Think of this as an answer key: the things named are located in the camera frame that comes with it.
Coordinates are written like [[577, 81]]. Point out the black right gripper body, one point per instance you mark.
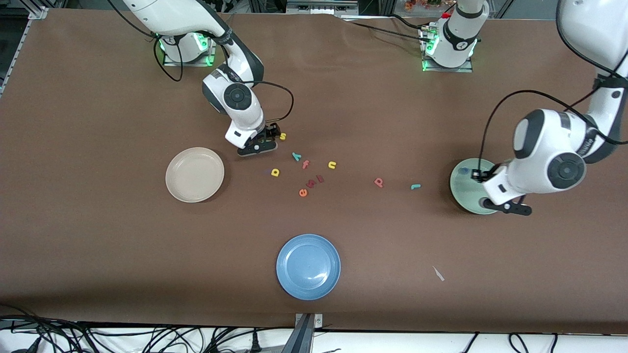
[[270, 131]]

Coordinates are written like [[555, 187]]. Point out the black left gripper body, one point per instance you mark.
[[489, 173]]

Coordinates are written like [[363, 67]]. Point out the pink letter p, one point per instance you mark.
[[378, 182]]

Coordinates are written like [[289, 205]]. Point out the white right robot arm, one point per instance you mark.
[[235, 98]]

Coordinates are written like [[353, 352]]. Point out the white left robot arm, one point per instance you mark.
[[549, 157]]

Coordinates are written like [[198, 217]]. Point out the pale green round plate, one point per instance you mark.
[[463, 193]]

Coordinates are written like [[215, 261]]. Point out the beige round plate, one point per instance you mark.
[[195, 175]]

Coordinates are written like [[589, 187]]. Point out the white paper scrap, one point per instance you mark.
[[438, 273]]

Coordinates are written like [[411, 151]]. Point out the blue round plate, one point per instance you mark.
[[308, 266]]

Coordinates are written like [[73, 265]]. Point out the orange leafy object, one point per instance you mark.
[[422, 4]]

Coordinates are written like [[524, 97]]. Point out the brown table cover sheet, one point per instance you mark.
[[98, 245]]

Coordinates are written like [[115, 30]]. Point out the black power plug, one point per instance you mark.
[[255, 343]]

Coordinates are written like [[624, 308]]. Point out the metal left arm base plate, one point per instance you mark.
[[466, 69]]

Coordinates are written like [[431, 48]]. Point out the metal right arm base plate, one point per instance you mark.
[[213, 44]]

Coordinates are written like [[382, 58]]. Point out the aluminium frame bar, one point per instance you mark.
[[321, 6]]

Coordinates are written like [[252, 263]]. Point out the metal table edge bracket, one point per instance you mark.
[[306, 326]]

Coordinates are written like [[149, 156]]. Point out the metal corner bracket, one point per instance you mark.
[[38, 12]]

